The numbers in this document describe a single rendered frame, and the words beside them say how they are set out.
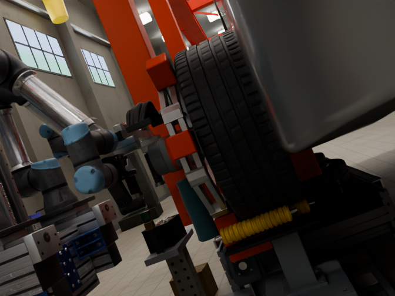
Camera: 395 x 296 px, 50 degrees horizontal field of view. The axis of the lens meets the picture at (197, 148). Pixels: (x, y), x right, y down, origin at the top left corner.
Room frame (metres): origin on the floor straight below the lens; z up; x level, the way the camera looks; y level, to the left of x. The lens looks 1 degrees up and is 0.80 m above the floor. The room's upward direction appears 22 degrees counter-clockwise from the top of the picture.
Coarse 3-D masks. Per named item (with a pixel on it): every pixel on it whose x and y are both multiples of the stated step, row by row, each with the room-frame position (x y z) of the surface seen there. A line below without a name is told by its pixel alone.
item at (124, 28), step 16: (96, 0) 2.01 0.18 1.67; (112, 0) 2.00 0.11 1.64; (128, 0) 2.00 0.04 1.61; (112, 16) 2.00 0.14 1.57; (128, 16) 1.99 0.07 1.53; (112, 32) 2.01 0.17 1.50; (128, 32) 2.00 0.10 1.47; (144, 32) 2.08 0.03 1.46; (112, 48) 2.01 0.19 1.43; (128, 48) 2.00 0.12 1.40; (144, 48) 1.99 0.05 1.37; (128, 64) 2.01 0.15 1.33; (144, 64) 1.99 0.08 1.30; (128, 80) 2.01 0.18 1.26; (144, 80) 2.00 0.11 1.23; (144, 96) 2.00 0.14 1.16; (160, 128) 2.00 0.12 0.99; (176, 128) 1.99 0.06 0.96; (176, 176) 2.00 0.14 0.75; (176, 192) 2.00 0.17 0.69
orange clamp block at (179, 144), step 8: (176, 136) 1.24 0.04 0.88; (184, 136) 1.24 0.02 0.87; (192, 136) 1.26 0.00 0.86; (168, 144) 1.24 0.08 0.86; (176, 144) 1.24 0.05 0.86; (184, 144) 1.24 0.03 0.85; (192, 144) 1.23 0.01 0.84; (176, 152) 1.24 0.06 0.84; (184, 152) 1.24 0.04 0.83; (192, 152) 1.24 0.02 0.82
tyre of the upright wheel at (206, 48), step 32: (224, 32) 1.45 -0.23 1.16; (192, 64) 1.34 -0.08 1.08; (224, 64) 1.29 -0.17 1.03; (192, 96) 1.28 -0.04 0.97; (224, 96) 1.26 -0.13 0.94; (224, 128) 1.25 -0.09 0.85; (256, 128) 1.24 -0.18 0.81; (224, 160) 1.27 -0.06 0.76; (256, 160) 1.27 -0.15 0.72; (288, 160) 1.27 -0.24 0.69; (224, 192) 1.32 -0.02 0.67; (256, 192) 1.34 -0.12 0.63; (288, 192) 1.36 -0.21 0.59
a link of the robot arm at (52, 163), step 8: (48, 160) 1.86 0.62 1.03; (56, 160) 1.89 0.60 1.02; (32, 168) 1.86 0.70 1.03; (40, 168) 1.84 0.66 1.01; (48, 168) 1.85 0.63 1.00; (56, 168) 1.87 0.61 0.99; (32, 176) 1.87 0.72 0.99; (40, 176) 1.85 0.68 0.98; (48, 176) 1.85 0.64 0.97; (56, 176) 1.86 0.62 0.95; (64, 176) 1.91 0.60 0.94; (32, 184) 1.88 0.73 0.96; (40, 184) 1.86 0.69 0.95; (48, 184) 1.84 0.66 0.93; (56, 184) 1.85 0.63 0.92
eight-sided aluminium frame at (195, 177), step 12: (168, 108) 1.35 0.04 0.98; (180, 108) 1.33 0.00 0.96; (168, 120) 1.33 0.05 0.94; (180, 120) 1.33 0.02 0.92; (192, 168) 1.34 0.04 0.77; (204, 168) 1.33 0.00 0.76; (192, 180) 1.33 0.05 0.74; (204, 180) 1.34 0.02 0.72; (204, 192) 1.42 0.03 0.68; (216, 192) 1.39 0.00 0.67; (204, 204) 1.43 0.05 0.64; (216, 204) 1.47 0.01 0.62; (228, 204) 1.51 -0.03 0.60; (216, 216) 1.48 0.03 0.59
